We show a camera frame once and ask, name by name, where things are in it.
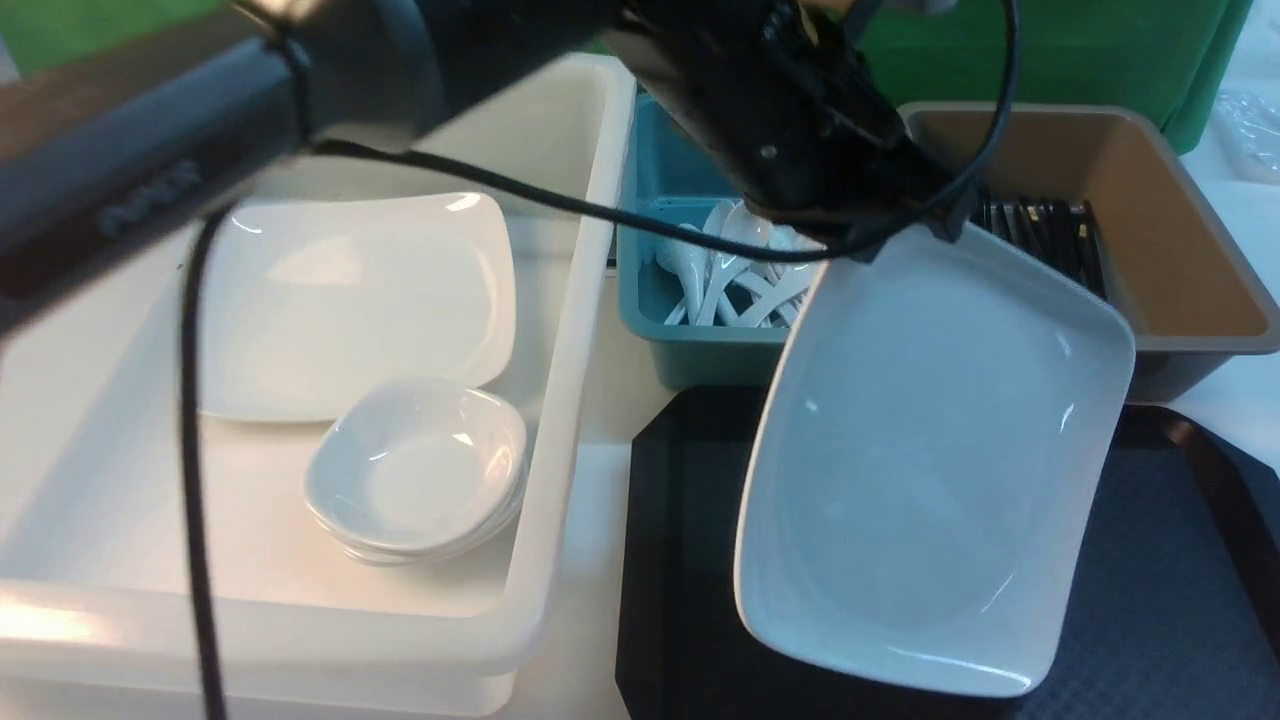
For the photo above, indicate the white square plate in tub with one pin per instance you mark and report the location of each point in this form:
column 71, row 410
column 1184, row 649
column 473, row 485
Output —
column 306, row 306

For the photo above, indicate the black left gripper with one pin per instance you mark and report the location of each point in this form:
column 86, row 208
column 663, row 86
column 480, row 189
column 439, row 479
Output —
column 779, row 95

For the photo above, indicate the black serving tray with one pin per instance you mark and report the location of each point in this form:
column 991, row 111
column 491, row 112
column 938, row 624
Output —
column 1173, row 613

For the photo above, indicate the white bowl in tub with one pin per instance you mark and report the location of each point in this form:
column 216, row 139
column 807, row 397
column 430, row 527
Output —
column 418, row 471

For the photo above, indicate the green backdrop cloth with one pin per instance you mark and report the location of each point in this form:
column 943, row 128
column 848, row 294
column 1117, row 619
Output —
column 1163, row 60

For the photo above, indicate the white spoon far left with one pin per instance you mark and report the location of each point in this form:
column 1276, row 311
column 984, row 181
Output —
column 689, row 265

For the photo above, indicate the white spoon right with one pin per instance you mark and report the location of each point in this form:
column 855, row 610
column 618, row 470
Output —
column 785, row 288

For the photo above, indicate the black chopsticks bundle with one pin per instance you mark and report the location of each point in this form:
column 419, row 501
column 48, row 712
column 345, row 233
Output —
column 1061, row 234

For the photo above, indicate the white spoon tall centre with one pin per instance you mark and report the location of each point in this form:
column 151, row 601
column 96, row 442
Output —
column 733, row 222

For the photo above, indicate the grey-brown plastic bin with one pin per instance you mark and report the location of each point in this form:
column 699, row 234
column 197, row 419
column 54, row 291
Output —
column 1171, row 267

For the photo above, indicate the teal plastic bin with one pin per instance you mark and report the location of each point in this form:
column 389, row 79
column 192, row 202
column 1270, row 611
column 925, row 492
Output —
column 670, row 179

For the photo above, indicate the large white plastic tub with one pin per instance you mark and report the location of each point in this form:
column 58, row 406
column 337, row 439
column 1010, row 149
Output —
column 94, row 569

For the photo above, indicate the large white rice plate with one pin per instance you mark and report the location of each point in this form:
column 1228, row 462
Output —
column 925, row 466

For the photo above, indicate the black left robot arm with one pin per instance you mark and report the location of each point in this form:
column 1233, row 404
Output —
column 107, row 155

